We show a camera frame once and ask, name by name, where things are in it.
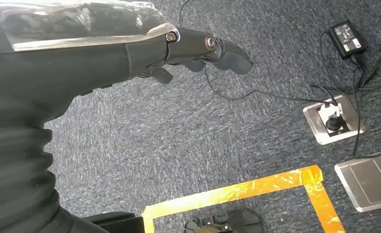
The closed silver floor plate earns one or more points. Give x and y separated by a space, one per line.
370 183

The left wrist camera bracket black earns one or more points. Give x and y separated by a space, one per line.
119 223

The black robot foot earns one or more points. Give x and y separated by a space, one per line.
241 222

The yellow floor tape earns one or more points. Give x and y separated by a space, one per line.
241 188

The robot left hand grey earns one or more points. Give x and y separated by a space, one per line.
81 64

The open silver floor socket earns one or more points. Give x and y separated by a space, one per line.
311 122

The white plug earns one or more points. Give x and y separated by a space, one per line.
327 111

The black plug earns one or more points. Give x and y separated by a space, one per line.
334 123

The black power adapter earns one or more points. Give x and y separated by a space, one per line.
346 38

